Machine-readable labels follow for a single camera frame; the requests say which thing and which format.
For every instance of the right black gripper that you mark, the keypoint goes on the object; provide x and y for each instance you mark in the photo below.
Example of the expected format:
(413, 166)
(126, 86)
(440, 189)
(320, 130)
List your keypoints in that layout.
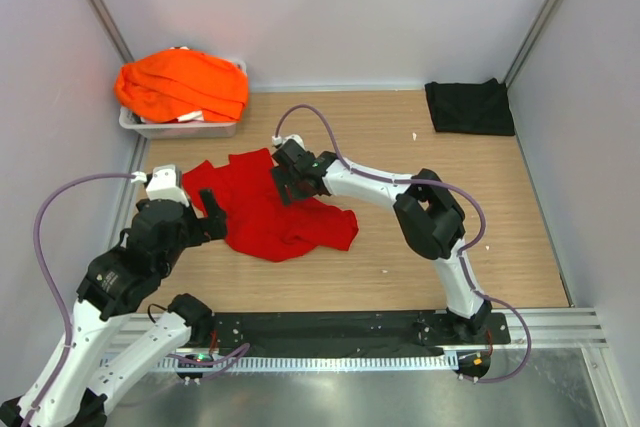
(281, 179)

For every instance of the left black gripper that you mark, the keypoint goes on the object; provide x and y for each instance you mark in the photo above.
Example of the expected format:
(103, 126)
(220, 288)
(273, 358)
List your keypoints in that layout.
(215, 222)

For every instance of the red t-shirt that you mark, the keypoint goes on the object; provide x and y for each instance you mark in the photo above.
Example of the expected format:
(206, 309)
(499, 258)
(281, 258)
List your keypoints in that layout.
(258, 223)

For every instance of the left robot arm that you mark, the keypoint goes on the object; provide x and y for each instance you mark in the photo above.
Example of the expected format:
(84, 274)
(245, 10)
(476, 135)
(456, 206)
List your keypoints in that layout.
(73, 390)

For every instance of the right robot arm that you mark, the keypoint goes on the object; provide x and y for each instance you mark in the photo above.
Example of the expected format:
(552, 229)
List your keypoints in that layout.
(429, 217)

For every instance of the white plastic basket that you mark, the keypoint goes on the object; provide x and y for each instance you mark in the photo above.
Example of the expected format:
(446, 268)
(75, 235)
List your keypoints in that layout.
(131, 122)

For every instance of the white red garment in basket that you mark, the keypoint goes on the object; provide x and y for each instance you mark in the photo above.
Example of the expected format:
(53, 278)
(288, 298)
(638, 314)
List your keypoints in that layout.
(194, 116)

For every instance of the orange t-shirt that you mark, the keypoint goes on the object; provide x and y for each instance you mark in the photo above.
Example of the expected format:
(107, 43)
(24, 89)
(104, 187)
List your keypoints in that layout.
(176, 81)

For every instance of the folded black t-shirt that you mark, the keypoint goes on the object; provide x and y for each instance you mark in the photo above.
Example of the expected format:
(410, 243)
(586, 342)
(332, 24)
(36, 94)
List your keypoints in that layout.
(467, 108)

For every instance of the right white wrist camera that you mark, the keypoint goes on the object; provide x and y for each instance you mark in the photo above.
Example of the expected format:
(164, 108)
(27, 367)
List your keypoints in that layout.
(278, 140)

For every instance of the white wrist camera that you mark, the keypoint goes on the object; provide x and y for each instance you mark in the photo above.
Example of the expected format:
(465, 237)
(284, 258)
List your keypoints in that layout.
(163, 183)
(278, 140)

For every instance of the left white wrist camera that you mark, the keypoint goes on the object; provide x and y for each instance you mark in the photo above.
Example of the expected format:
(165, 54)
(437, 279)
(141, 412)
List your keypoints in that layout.
(163, 183)

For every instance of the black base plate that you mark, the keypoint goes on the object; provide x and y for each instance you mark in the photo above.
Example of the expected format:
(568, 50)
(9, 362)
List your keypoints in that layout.
(355, 334)

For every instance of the slotted cable duct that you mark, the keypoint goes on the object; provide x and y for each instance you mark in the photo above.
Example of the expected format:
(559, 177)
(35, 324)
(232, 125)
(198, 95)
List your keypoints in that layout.
(447, 361)

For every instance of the left corner post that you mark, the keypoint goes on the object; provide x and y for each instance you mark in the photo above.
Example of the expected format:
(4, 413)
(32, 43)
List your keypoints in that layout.
(112, 31)

